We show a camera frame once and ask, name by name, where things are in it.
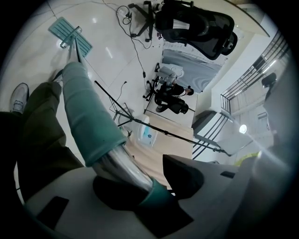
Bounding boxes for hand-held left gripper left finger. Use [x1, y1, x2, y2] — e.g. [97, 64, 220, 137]
[24, 167, 165, 239]

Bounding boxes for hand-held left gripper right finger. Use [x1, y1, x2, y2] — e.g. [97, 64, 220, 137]
[163, 154, 257, 238]

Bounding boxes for silver-handled teal mop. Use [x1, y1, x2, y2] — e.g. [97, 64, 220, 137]
[48, 16, 178, 211]

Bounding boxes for person's yellow shirt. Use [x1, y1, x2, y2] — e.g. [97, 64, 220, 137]
[235, 151, 260, 165]

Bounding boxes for light wooden table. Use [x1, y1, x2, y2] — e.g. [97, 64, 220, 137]
[123, 112, 194, 190]

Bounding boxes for person's leg in olive trousers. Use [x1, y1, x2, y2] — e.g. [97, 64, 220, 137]
[17, 81, 85, 201]
[0, 111, 26, 169]

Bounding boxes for black light stand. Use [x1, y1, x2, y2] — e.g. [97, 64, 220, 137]
[94, 80, 225, 154]

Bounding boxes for white plastic bottle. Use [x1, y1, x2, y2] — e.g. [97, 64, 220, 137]
[136, 114, 159, 148]

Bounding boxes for white sneaker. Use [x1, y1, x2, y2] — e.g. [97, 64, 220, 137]
[9, 83, 30, 115]
[51, 69, 65, 88]

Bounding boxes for black metal railing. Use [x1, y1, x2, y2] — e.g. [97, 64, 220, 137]
[191, 30, 290, 159]

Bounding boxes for grey curved mat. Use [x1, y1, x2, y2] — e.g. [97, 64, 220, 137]
[162, 49, 222, 94]

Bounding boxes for black mesh office chair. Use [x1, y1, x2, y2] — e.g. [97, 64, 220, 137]
[128, 0, 238, 62]

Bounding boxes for short black cable with plug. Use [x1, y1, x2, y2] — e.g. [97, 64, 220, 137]
[115, 80, 128, 105]

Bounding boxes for black head-worn camera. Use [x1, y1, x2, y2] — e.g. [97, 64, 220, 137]
[261, 72, 278, 89]

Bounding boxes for long black power cable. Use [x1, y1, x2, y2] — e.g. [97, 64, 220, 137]
[115, 4, 147, 79]

